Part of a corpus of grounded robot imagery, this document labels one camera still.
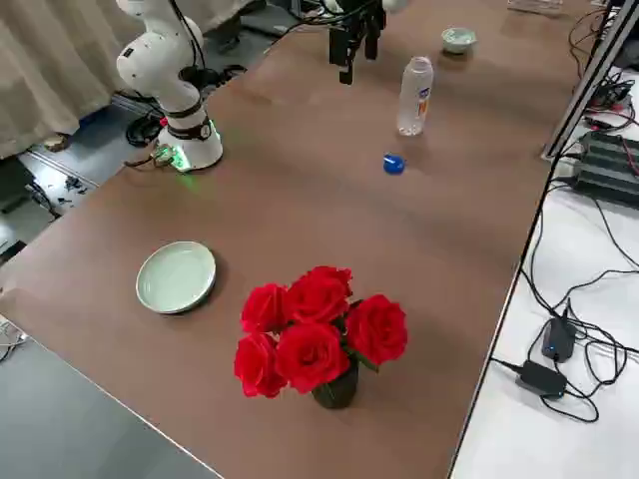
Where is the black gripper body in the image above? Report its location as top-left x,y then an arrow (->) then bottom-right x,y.
329,0 -> 386,31

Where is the dark glass vase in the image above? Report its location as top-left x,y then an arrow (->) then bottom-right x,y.
312,366 -> 359,410

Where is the flat black power adapter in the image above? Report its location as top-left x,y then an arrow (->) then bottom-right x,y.
515,359 -> 569,398

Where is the white desk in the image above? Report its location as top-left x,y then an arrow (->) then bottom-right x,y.
448,64 -> 639,479

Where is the pale green ceramic plate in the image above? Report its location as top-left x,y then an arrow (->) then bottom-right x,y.
135,240 -> 218,315

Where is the red rose bouquet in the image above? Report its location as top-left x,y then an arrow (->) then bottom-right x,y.
234,265 -> 408,399

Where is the pale green ceramic bowl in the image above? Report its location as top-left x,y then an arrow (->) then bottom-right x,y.
440,27 -> 477,54

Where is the black power adapter blue light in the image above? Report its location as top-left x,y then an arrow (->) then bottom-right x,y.
541,316 -> 576,363

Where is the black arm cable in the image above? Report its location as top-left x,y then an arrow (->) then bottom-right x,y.
169,0 -> 207,76

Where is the clear cup rack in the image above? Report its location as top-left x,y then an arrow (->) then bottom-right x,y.
507,0 -> 563,14

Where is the aluminium frame post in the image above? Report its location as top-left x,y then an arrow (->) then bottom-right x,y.
542,0 -> 639,161

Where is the transparent plastic bottle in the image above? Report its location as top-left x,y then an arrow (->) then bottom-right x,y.
396,55 -> 434,137

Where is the black finned metal box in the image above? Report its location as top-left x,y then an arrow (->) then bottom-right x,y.
571,130 -> 639,204

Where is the beige curtain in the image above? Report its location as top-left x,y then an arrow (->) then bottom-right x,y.
0,0 -> 151,161

